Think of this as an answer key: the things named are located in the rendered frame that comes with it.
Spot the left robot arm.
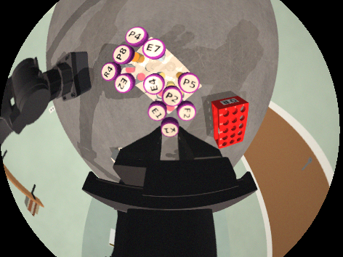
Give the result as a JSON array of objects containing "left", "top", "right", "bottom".
[{"left": 0, "top": 52, "right": 81, "bottom": 146}]

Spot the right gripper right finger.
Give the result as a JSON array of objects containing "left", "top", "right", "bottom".
[{"left": 177, "top": 126, "right": 222, "bottom": 160}]

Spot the clear test tube with purple cap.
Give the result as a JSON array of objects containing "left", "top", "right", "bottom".
[
  {"left": 101, "top": 62, "right": 136, "bottom": 81},
  {"left": 125, "top": 27, "right": 149, "bottom": 48}
]

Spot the red tube rack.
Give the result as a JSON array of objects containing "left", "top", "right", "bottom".
[{"left": 211, "top": 96, "right": 249, "bottom": 149}]

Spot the white test tube rack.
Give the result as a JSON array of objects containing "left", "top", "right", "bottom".
[{"left": 129, "top": 49, "right": 189, "bottom": 101}]

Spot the test tube with purple cap and amber liquid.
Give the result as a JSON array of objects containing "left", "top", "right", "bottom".
[{"left": 176, "top": 72, "right": 200, "bottom": 94}]

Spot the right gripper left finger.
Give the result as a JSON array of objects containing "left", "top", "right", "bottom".
[{"left": 117, "top": 126, "right": 162, "bottom": 160}]

